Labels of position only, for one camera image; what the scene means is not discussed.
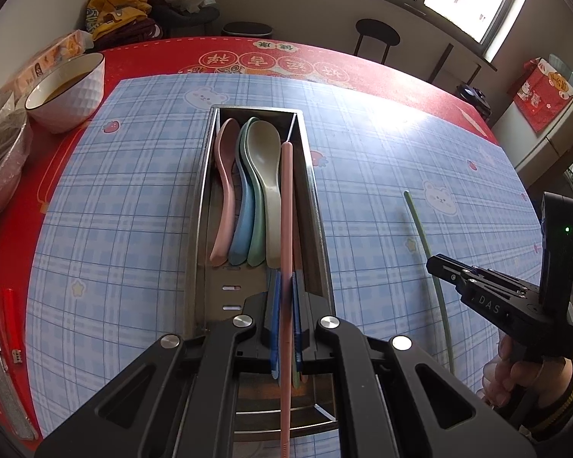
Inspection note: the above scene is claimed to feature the dark windowsill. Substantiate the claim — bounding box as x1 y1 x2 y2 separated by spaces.
289 0 500 73

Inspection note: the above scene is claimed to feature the white spoon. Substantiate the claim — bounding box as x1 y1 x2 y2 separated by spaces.
246 121 282 268

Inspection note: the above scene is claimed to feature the red lighter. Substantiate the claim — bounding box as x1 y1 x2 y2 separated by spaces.
2 289 26 364

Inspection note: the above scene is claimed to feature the blue plaid table mat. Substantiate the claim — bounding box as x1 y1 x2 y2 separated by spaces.
26 74 540 440

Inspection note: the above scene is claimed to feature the green spoon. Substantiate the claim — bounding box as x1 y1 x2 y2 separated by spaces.
246 121 269 268

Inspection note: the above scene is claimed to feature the black rice cooker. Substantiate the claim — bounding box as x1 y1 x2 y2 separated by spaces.
456 83 492 121

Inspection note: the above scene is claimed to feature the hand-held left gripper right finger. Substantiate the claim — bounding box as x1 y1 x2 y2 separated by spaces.
291 269 538 458

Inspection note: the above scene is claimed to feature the orange snack box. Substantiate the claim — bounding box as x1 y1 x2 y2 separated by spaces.
16 31 96 91

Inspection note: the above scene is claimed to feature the stainless steel utensil tray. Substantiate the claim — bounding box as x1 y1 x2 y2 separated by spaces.
184 105 340 440

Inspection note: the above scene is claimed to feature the green chopstick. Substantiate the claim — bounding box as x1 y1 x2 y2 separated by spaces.
403 191 455 375

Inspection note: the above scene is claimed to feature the black round stool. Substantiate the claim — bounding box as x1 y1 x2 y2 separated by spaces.
353 19 401 65

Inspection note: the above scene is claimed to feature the dark storage bin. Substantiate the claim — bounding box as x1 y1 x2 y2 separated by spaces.
155 2 220 36

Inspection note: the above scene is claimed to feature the blue spoon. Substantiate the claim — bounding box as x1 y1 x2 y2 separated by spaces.
228 117 261 265

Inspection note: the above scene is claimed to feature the person's right hand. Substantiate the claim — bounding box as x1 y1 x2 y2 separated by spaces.
480 331 573 408

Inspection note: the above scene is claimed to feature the clear plastic container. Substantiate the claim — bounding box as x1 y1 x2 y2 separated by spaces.
547 55 573 87

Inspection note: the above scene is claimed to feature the red gift box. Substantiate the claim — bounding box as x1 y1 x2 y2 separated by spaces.
513 57 573 133

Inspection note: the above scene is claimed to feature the red printed tablecloth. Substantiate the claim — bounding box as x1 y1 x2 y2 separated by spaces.
0 35 500 444

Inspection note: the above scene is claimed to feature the black metal rack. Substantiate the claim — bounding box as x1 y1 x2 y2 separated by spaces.
427 43 483 85

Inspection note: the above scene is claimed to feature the clear plastic package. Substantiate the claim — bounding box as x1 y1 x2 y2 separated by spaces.
0 303 39 440

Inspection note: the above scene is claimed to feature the white refrigerator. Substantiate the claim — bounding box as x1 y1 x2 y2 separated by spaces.
492 90 573 187

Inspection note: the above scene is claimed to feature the pink spoon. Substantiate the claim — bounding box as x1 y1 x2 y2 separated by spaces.
210 118 241 265

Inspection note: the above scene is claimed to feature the white textured bowl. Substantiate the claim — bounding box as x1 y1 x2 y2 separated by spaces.
25 52 106 134

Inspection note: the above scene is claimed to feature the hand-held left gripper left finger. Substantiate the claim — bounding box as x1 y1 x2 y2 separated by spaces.
33 269 282 458

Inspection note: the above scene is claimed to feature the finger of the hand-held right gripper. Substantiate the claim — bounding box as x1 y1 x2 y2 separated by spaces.
426 254 540 303

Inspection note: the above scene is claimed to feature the yellow and maroon clothes pile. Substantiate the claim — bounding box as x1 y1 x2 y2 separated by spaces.
85 0 164 45

